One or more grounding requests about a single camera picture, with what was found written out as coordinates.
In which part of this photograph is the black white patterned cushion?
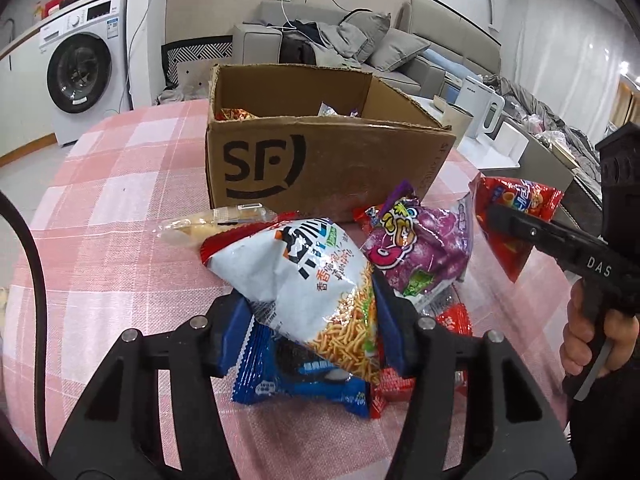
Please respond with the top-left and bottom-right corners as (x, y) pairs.
(161, 36), (233, 88)

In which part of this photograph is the blue cookie packet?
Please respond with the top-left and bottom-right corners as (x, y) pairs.
(231, 300), (373, 420)

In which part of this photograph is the white purple snack packet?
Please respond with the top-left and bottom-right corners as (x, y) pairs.
(317, 102), (358, 118)

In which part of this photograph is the white noodle snack bag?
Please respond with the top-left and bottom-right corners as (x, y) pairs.
(200, 217), (383, 386)

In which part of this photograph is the person's right forearm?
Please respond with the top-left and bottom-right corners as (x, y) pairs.
(567, 360), (640, 480)

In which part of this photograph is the grey jacket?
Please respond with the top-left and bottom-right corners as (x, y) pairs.
(320, 22), (372, 68)

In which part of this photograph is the grey sofa pillow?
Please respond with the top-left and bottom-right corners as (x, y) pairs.
(370, 27), (432, 73)
(340, 10), (392, 61)

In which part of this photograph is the beige cup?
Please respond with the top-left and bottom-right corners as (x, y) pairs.
(442, 102), (473, 138)

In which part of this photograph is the white tall appliance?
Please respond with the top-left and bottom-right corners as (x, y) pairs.
(462, 75), (503, 143)

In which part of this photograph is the grey sofa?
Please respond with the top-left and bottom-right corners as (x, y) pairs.
(232, 0), (503, 106)

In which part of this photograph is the small red snack packet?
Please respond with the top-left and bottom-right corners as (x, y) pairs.
(352, 205), (386, 233)

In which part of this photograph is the person's right hand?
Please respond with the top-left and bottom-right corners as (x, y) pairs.
(559, 278), (640, 382)

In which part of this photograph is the white small box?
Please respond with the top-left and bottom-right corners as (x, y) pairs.
(497, 122), (531, 158)

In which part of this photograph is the red chip snack bag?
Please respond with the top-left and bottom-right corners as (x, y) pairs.
(469, 172), (565, 283)

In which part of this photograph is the purple snack bag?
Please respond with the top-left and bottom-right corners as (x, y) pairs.
(360, 180), (476, 306)

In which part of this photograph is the brown cardboard box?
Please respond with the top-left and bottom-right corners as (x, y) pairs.
(205, 62), (457, 223)

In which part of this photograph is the clear cracker packet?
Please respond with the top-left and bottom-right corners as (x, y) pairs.
(157, 204), (278, 248)

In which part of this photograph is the orange snack packet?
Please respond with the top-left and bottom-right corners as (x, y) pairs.
(215, 106), (261, 122)

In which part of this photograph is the pink checked tablecloth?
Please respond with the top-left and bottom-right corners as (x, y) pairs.
(0, 97), (573, 480)

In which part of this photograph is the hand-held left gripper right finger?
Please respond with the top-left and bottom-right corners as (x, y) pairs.
(371, 270), (578, 480)

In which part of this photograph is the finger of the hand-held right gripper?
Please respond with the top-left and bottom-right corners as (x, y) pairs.
(486, 204), (608, 277)

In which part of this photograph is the dark clothes pile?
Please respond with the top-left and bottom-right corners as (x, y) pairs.
(279, 19), (326, 66)

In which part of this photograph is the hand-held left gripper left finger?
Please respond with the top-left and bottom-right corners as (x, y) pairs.
(47, 294), (261, 480)

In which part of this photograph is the black cable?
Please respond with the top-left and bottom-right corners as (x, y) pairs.
(0, 192), (51, 466)

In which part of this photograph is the white marble side table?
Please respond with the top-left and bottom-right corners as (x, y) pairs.
(455, 130), (576, 191)

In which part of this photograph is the red cookie packet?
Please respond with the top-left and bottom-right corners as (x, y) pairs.
(370, 367), (416, 420)
(435, 302), (473, 386)

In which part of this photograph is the grey clothes heap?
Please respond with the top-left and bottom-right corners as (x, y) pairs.
(500, 75), (601, 166)

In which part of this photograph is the white washing machine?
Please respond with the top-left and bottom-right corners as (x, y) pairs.
(37, 0), (132, 147)

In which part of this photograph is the light blue folded blanket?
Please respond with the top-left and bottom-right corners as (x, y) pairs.
(422, 50), (468, 86)

